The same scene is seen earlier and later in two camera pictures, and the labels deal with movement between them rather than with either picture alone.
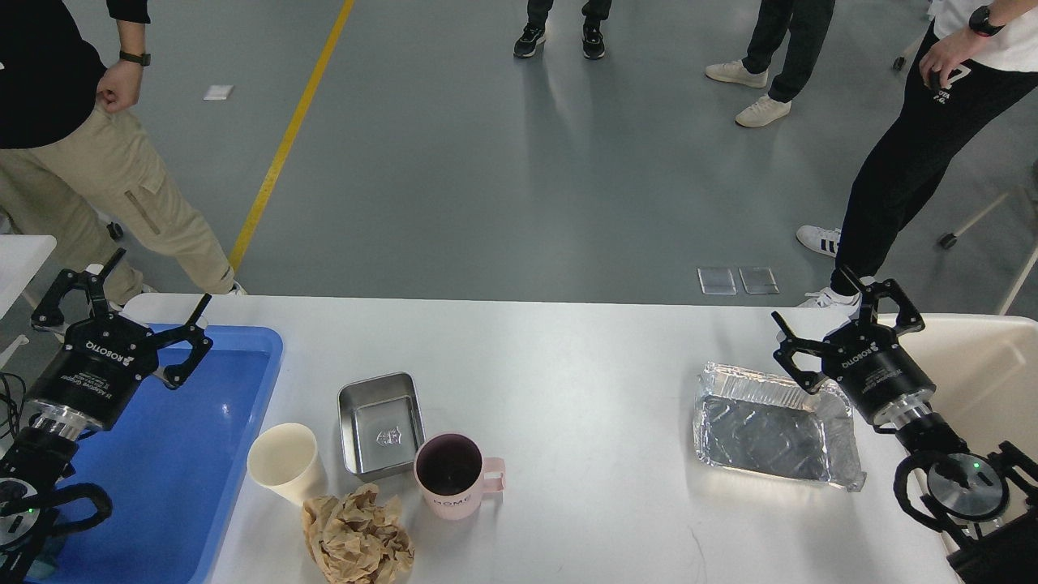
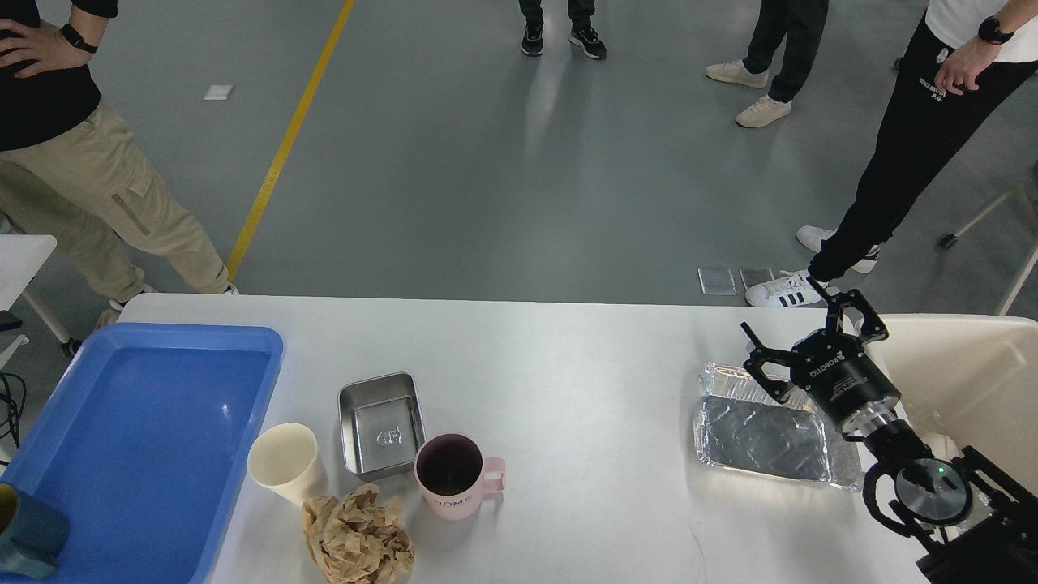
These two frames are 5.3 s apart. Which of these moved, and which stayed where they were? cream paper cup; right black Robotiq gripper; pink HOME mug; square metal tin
Moved: right black Robotiq gripper
Stayed: cream paper cup; square metal tin; pink HOME mug
